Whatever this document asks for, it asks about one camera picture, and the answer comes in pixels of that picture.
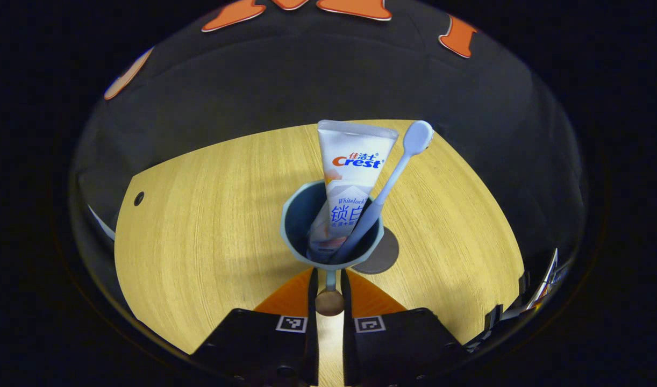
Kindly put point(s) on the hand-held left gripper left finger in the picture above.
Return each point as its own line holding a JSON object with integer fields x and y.
{"x": 313, "y": 349}

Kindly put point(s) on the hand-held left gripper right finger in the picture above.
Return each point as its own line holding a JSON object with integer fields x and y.
{"x": 348, "y": 349}

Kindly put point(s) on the dark round coaster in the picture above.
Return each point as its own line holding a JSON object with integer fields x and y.
{"x": 385, "y": 255}

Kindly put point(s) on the white toothpaste tube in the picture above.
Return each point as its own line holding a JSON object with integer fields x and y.
{"x": 355, "y": 161}

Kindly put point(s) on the white toothbrush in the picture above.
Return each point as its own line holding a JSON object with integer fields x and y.
{"x": 419, "y": 137}

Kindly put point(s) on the wooden desktop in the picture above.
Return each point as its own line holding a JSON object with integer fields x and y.
{"x": 199, "y": 242}

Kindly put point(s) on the black backdrop cloth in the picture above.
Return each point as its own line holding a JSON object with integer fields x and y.
{"x": 307, "y": 70}

